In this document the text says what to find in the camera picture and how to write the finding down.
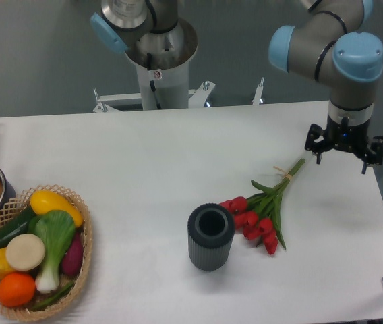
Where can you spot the green chili pepper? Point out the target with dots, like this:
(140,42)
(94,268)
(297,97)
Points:
(62,292)

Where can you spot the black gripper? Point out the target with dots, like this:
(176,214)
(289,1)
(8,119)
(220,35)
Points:
(342,136)

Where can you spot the purple sweet potato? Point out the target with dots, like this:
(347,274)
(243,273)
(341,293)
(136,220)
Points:
(72,261)

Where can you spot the red tulip bouquet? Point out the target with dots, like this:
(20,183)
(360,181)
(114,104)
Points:
(258,217)

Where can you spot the woven wicker basket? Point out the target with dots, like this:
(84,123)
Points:
(10,210)

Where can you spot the white metal base frame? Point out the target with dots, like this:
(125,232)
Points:
(199,97)

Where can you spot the dark green cucumber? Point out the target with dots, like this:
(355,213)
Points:
(16,226)

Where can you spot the beige round disc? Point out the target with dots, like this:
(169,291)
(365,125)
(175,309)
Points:
(25,252)

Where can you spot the dark grey ribbed vase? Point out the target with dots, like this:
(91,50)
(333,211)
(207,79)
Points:
(210,230)

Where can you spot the green bok choy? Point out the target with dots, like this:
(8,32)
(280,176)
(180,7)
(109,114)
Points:
(56,229)

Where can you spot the orange fruit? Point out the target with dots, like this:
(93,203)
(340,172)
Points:
(17,289)

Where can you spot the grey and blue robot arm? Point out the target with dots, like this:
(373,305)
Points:
(330,49)

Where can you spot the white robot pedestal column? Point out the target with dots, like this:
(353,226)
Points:
(162,66)

